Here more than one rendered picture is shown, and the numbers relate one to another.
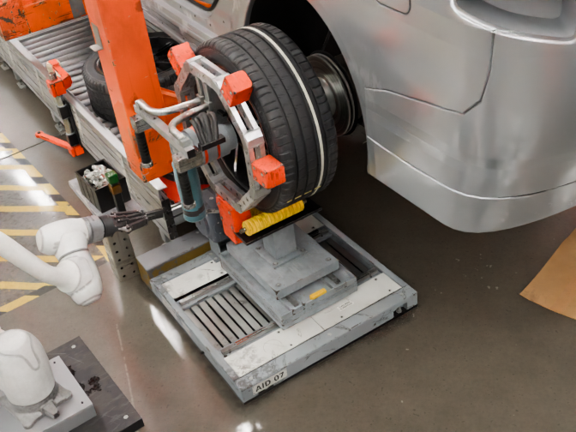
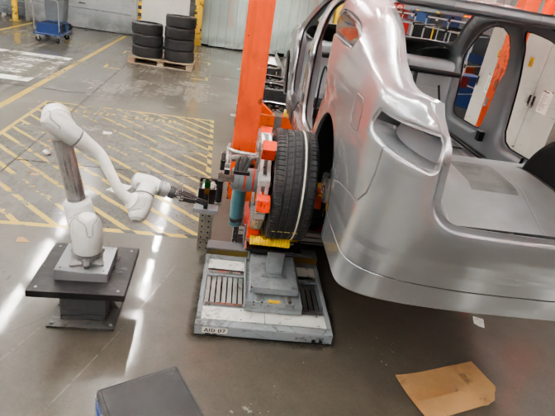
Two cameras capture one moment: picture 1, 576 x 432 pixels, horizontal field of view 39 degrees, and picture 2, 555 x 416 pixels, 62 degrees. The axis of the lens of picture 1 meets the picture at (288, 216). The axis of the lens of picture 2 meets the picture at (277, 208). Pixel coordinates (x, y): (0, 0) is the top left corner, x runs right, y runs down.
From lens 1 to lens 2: 0.96 m
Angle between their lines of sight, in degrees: 21
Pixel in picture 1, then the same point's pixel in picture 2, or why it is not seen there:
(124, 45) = (244, 118)
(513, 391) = not seen: outside the picture
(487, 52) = (377, 160)
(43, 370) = (92, 240)
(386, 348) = (292, 355)
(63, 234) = (144, 180)
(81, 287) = (134, 209)
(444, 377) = (310, 390)
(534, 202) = (385, 284)
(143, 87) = (246, 145)
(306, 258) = (282, 281)
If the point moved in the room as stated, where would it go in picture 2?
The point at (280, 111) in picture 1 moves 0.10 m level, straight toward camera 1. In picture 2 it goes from (284, 173) to (277, 178)
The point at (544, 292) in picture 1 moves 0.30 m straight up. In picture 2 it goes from (413, 384) to (428, 343)
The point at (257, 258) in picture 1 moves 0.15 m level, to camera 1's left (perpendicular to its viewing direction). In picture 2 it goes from (258, 267) to (239, 259)
